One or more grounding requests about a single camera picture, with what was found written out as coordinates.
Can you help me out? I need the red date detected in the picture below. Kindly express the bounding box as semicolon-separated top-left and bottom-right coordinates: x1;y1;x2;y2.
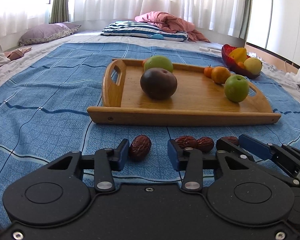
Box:
175;135;198;149
216;136;239;147
197;137;215;154
128;135;152;161

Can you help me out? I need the wooden serving tray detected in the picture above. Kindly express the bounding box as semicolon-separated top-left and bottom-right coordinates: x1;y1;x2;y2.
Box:
87;59;281;126

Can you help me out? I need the green apple at front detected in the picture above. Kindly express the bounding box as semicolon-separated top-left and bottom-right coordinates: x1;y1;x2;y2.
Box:
224;74;249;103

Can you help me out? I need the green apple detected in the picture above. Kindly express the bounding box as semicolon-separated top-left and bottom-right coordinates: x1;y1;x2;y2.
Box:
224;74;249;103
143;55;174;73

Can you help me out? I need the white crumpled cloth right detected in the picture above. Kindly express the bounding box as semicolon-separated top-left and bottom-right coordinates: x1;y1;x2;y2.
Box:
284;65;300;93

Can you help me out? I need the blue checked blanket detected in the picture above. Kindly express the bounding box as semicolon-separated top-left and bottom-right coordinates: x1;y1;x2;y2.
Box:
0;43;300;229

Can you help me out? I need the dark purple apple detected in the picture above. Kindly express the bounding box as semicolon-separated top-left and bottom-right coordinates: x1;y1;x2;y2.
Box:
140;68;178;100

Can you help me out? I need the red fruit bowl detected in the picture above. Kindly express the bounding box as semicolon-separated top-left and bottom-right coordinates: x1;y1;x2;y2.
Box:
221;44;260;80

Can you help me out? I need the yellow pear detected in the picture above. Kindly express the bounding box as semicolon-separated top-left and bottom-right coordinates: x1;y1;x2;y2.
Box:
243;57;262;75

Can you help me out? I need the large orange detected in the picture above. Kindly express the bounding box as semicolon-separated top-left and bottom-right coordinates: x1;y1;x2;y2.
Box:
211;66;231;85

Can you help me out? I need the small orange in bowl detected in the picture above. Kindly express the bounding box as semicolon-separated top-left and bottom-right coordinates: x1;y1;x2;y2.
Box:
237;62;245;69

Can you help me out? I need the small tangerine right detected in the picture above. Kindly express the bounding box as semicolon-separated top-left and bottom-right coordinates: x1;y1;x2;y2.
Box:
203;66;213;78

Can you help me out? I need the green apple at back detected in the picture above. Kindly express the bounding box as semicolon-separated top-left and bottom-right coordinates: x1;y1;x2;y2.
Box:
143;55;174;73

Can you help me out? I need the blue white striped pillow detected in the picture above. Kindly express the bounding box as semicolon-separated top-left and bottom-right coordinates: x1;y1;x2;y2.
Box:
101;21;189;42

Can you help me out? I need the pink crumpled quilt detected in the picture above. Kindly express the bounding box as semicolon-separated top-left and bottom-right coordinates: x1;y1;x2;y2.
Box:
135;11;210;43

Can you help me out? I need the purple pillow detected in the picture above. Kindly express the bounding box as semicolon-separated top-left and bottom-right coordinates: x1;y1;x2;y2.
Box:
19;22;81;47

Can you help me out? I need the green drape right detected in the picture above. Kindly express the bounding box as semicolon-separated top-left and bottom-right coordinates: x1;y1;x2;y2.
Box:
239;0;253;40

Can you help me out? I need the green drape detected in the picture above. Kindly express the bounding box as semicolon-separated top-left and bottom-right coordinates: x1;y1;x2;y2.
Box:
49;0;69;23
239;0;253;40

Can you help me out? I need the clothes pile left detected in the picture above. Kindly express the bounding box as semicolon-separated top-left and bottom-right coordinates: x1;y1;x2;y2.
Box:
0;45;32;67

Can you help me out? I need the green drape middle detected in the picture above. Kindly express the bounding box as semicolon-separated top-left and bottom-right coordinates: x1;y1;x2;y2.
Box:
49;0;69;23

